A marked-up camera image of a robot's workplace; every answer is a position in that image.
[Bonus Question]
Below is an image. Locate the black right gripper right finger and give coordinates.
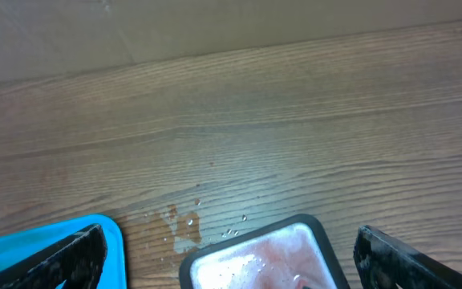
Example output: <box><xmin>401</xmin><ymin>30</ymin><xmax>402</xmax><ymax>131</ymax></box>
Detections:
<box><xmin>354</xmin><ymin>226</ymin><xmax>462</xmax><ymax>289</ymax></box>

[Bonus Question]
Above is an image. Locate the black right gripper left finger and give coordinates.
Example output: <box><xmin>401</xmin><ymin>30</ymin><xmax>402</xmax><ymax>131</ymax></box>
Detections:
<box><xmin>0</xmin><ymin>224</ymin><xmax>107</xmax><ymax>289</ymax></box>

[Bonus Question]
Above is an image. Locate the teal plastic tray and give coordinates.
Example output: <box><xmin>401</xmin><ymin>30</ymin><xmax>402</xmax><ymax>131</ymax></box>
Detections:
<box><xmin>0</xmin><ymin>214</ymin><xmax>128</xmax><ymax>288</ymax></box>

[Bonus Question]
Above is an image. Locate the black tray with red water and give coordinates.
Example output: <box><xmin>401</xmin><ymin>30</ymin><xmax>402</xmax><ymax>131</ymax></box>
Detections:
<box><xmin>179</xmin><ymin>214</ymin><xmax>350</xmax><ymax>289</ymax></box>

